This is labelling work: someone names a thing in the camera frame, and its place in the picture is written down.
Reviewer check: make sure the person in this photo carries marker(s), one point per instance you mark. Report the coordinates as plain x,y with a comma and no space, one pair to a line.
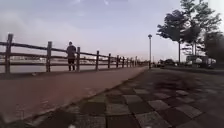
71,53

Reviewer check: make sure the checkered stone paved path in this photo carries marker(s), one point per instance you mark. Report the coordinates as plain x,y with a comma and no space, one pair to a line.
160,100

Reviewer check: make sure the red paved path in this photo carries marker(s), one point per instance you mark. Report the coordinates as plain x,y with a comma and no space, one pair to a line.
50,93

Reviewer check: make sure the group of tall trees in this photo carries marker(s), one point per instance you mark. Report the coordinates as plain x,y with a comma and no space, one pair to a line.
176,26

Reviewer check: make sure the pale water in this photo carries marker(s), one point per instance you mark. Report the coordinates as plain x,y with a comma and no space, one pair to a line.
26,68

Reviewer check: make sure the low building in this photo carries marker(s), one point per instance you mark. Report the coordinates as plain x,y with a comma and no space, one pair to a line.
200,60

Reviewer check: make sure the lamp post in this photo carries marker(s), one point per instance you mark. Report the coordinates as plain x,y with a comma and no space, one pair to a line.
150,50

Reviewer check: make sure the wooden rail fence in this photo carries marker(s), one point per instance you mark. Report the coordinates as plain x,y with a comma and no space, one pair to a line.
49,56

